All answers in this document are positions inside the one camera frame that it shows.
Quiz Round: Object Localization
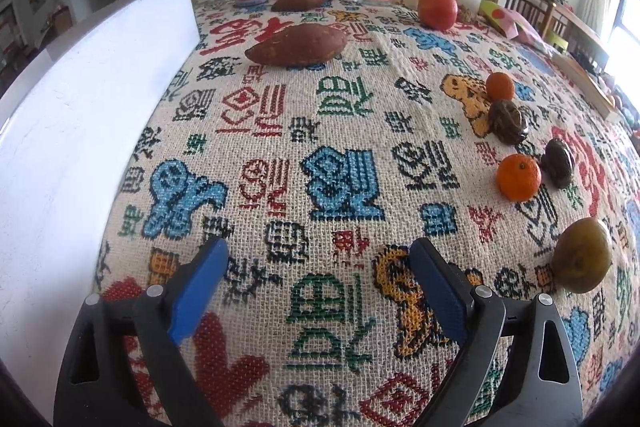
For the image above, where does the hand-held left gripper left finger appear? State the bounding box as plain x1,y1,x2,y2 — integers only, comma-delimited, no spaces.
54,237,229,427

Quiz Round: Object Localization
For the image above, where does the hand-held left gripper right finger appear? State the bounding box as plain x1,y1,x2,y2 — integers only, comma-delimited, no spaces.
409,237,583,427

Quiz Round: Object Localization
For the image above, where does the large orange tangerine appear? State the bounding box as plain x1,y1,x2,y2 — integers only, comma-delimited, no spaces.
496,154,542,200

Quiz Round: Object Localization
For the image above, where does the green-brown round fruit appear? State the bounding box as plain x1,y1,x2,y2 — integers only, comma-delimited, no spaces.
551,217,614,294

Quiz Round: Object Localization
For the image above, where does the large sweet potato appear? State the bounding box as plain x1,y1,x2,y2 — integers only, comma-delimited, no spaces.
245,25,349,66

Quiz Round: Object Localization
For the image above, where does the red apple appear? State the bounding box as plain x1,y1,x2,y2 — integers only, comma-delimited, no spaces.
417,0,459,31

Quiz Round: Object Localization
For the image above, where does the brown walnut near tangerine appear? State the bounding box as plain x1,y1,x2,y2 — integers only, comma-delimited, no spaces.
488,101,530,144

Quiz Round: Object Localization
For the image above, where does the printed woven tablecloth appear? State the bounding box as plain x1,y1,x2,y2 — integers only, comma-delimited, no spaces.
92,0,640,427

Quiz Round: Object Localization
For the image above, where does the white board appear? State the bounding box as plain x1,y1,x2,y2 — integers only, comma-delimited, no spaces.
0,0,202,413

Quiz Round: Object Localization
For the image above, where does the small orange tangerine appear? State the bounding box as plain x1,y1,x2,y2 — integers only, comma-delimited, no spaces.
486,72,516,102

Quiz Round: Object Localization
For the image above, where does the thin book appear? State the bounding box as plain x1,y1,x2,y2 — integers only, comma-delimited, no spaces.
549,52,622,122

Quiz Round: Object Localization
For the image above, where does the pink patterned bag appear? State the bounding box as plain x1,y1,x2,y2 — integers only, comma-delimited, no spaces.
479,0,548,48

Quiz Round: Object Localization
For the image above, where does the wooden chair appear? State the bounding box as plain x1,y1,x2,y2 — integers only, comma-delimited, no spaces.
495,0,612,68

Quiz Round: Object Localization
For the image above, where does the small sweet potato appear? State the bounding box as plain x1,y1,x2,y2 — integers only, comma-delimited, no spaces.
271,0,332,12

